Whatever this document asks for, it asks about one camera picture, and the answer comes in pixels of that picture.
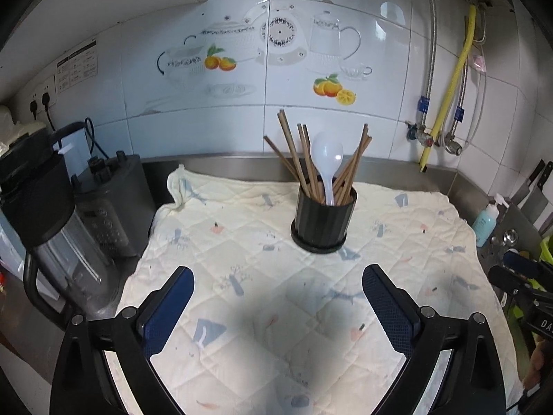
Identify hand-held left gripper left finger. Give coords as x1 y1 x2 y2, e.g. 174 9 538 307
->
51 266 195 415

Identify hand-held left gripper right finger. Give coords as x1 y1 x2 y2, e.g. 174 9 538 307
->
362 264 506 415

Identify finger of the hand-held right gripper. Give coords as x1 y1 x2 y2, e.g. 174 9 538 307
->
488 266 553 297
502 250 553 277

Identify black ribbed utensil cup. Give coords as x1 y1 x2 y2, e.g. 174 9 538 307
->
290 182 358 255

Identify bunch of brown chopsticks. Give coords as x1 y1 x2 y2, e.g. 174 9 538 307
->
263 110 373 206

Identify white plastic spoon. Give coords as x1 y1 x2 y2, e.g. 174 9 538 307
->
310 132 345 207

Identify person's right hand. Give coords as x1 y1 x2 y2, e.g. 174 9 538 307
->
521 341 553 394

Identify green plastic rack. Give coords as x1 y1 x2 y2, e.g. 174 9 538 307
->
503 236 553 347

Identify cluster of metal spoons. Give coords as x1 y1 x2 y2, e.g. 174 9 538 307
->
490 229 521 256

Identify blue soap pump bottle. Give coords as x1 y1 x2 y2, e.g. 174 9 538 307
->
471 194 510 248

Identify cream quilted printed cloth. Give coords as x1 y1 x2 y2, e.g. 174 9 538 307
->
116 165 521 415

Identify grey blender base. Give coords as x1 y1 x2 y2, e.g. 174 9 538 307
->
71 151 156 260

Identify metal angle valve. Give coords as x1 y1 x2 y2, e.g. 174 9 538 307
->
405 121 438 148
443 134 464 156

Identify black lidded glass blender jar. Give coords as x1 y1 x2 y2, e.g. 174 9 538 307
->
0 122 124 327

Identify beige plastic container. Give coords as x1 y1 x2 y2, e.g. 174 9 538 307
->
0 106 46 156

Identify narrow black-handled knife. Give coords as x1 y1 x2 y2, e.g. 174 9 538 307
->
513 160 546 208

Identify braided metal hose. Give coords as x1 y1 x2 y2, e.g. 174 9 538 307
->
412 0 438 117
453 9 487 124

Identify yellow gas hose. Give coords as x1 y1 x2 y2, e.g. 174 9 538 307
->
418 4 478 173

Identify white wall socket with plugs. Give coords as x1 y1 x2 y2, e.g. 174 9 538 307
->
28 75 59 119

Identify printed wall label sticker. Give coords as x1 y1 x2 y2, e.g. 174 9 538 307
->
56 39 98 92

